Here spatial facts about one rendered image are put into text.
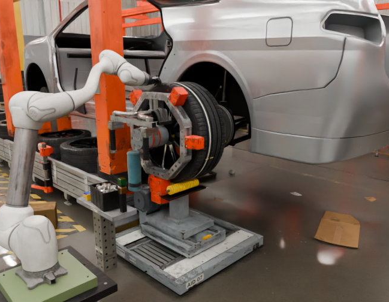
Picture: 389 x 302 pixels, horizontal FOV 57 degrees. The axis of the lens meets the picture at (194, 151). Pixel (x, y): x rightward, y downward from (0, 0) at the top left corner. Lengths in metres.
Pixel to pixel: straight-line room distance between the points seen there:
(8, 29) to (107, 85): 1.99
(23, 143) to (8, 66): 2.50
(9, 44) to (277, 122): 3.03
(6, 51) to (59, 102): 2.61
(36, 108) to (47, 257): 0.66
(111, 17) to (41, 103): 1.05
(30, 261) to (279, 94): 1.54
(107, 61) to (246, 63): 0.83
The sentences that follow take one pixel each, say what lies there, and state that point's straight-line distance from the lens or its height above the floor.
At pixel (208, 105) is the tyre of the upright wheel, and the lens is 2.21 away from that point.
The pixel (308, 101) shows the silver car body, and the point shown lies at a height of 1.10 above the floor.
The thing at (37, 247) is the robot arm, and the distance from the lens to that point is 1.73.
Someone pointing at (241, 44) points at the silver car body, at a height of 1.41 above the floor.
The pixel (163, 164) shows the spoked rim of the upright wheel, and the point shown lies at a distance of 2.43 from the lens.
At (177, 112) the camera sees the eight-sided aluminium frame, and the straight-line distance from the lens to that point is 2.09.
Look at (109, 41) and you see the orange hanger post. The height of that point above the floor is 1.44.
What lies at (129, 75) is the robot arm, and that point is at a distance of 2.01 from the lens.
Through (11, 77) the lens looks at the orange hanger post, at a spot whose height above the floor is 1.16.
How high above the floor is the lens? 1.29
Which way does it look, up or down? 14 degrees down
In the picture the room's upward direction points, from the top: straight up
